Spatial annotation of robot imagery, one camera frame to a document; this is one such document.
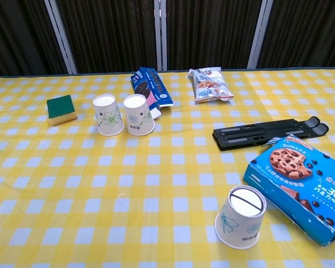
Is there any grey partition frame post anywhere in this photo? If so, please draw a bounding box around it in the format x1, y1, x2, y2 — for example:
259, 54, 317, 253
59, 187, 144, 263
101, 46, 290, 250
154, 0, 168, 71
44, 0, 78, 75
247, 0, 274, 69

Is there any dark blue sandwich cookie box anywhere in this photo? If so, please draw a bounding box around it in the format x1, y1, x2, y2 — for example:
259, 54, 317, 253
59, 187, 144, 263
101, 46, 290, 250
130, 66, 174, 121

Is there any white snack bag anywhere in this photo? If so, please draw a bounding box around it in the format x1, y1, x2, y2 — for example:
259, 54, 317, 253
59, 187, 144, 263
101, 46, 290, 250
188, 66, 235, 105

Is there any teal chocolate chip cookie box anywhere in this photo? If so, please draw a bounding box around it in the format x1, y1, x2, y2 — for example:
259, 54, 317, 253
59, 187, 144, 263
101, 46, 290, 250
242, 133, 335, 247

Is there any green and yellow sponge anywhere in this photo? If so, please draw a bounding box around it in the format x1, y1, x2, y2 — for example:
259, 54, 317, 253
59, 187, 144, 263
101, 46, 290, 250
46, 94, 78, 127

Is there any black folding stand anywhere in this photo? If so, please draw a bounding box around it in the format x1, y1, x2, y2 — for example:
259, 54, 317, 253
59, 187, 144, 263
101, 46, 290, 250
212, 116, 329, 152

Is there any yellow checkered tablecloth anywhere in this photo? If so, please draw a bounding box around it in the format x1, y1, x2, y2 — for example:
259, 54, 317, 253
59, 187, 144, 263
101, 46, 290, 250
0, 68, 335, 268

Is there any dark corrugated partition panel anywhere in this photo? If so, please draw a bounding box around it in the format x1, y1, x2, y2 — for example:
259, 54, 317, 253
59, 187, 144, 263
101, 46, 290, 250
257, 0, 335, 69
55, 0, 159, 75
166, 0, 263, 71
0, 0, 70, 78

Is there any white paper cup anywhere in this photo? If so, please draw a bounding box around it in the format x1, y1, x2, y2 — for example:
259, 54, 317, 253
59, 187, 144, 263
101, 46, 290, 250
214, 185, 267, 250
92, 94, 125, 137
123, 94, 156, 137

